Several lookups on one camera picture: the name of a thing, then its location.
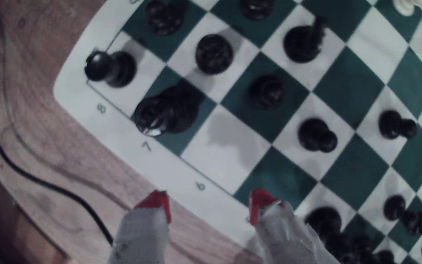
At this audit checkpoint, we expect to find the white chess piece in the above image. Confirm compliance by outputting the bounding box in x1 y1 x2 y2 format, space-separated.
393 0 417 17

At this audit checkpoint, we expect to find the black chess rook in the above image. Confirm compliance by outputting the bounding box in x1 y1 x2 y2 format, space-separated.
84 49 137 88

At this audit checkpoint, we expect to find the black chess queen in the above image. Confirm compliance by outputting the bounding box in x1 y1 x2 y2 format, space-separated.
133 85 200 137

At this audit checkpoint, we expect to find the black chess pawn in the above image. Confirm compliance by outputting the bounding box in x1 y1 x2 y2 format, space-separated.
378 109 418 141
298 117 338 153
249 75 285 110
384 194 421 230

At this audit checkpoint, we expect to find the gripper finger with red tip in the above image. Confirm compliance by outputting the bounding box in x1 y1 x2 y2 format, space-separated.
249 189 341 264
108 190 171 264

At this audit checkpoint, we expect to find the green and white chess mat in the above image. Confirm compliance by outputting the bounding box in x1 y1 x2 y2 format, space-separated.
53 0 422 264

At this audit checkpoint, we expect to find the black chess bishop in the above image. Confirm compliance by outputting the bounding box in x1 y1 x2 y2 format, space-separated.
283 15 329 64

